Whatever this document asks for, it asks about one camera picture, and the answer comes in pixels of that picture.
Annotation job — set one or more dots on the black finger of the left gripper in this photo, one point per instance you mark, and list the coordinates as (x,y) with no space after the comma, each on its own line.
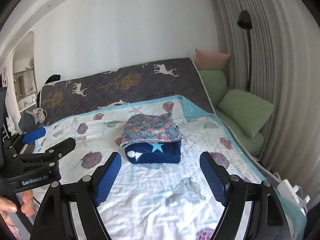
(55,152)

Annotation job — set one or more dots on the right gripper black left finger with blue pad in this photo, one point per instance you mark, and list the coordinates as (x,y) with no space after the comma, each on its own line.
(54,218)

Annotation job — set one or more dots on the black floor lamp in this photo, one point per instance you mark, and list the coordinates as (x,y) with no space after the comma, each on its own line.
(245,23)

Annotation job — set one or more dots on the white power strip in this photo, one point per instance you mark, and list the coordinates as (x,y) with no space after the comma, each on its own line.
(292,193)

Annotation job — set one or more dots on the green pillow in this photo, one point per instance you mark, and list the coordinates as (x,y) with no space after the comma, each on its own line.
(247,110)

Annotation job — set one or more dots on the dark blue clothes pile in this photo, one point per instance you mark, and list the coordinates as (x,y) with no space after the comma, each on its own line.
(32,120)

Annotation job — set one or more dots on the green back cushion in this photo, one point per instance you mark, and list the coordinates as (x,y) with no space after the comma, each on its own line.
(215,84)

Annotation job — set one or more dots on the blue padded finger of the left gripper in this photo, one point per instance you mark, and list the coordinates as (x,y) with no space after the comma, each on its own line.
(17,141)

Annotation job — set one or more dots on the white seashell print quilt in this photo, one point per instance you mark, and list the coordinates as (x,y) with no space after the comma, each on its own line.
(153,201)

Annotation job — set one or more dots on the dark deer print headboard cover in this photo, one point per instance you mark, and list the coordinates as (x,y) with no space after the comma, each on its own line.
(142,82)

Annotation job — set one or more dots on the pink pillow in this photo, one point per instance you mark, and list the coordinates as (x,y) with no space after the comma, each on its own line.
(211,60)

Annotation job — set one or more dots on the navy fleece garment blue star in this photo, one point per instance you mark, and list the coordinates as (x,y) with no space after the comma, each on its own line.
(154,153)

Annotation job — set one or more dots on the teal floral patterned garment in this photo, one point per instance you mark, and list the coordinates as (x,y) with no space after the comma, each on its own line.
(142,128)

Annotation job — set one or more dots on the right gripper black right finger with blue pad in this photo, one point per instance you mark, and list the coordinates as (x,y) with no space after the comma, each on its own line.
(267,218)

